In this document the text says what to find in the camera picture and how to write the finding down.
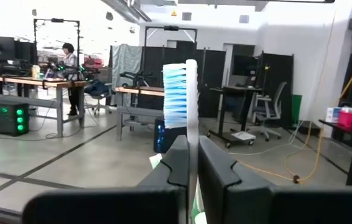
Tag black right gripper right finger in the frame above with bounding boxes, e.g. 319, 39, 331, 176
197, 135, 276, 224

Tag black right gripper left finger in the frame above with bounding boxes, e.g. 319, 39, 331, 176
136, 134, 192, 189

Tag blue and white toothbrush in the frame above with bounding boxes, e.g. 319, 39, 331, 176
162, 58, 200, 218

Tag black computer tower blue lights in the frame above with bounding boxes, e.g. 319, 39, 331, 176
153, 115, 190, 154

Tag wooden workbench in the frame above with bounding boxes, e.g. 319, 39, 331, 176
0, 75, 88, 138
114, 86, 168, 141

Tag black standing desk on casters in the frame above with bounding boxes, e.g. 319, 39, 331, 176
207, 85, 264, 149

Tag grey office chair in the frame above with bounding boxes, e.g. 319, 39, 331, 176
252, 81, 288, 143

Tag green bin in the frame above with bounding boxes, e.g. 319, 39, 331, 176
290, 94, 303, 126

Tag dark blue office chair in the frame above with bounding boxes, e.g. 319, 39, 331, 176
83, 79, 116, 116

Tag black partition screens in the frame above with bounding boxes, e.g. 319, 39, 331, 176
141, 40, 295, 128

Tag grey cloth cover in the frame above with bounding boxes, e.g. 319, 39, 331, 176
109, 43, 144, 108

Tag white and blue box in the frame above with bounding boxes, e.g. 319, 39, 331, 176
325, 106, 344, 123

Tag person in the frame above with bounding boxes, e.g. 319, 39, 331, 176
61, 42, 81, 116

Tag black background robot arms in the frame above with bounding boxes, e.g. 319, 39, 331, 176
40, 60, 101, 82

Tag black computer tower green lights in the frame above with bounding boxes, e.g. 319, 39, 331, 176
0, 101, 30, 137

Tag black camera gantry frame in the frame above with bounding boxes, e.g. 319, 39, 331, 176
144, 25, 198, 48
32, 17, 81, 66

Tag silver round air duct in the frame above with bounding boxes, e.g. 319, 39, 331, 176
100, 0, 152, 23

